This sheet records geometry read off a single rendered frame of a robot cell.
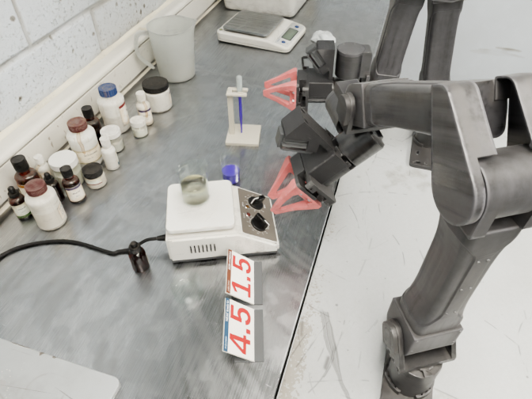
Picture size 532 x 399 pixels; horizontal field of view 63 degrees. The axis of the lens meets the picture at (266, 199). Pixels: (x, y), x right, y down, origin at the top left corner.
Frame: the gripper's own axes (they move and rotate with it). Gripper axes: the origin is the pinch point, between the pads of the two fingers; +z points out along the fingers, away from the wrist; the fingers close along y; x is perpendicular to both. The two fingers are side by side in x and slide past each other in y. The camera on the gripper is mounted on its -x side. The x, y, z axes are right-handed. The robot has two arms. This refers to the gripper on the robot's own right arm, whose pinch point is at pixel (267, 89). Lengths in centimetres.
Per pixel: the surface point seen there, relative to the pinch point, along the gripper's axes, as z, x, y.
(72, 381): 24, 12, 63
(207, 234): 7.7, 6.4, 38.2
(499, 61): -90, 38, -91
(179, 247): 12.7, 8.4, 39.7
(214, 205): 7.1, 4.6, 32.8
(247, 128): 5.5, 12.6, -2.3
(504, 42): -89, 30, -91
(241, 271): 1.7, 11.2, 42.1
